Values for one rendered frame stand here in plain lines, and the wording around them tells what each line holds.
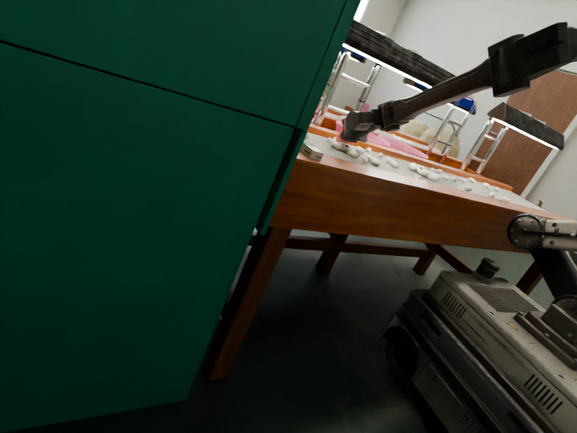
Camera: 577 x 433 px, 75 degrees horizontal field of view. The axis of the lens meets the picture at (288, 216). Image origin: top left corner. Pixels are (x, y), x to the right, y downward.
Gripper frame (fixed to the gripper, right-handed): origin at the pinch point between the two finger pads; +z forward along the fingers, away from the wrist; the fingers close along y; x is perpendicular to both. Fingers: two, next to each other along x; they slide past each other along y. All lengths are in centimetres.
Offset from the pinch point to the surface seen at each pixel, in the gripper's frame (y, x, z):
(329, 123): -22.9, -23.5, 31.1
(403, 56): -7.0, -21.1, -24.7
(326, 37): 44, 6, -47
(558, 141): -127, -19, -22
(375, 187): 10.1, 25.1, -25.7
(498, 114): -72, -20, -21
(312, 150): 32.3, 19.3, -26.6
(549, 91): -464, -201, 94
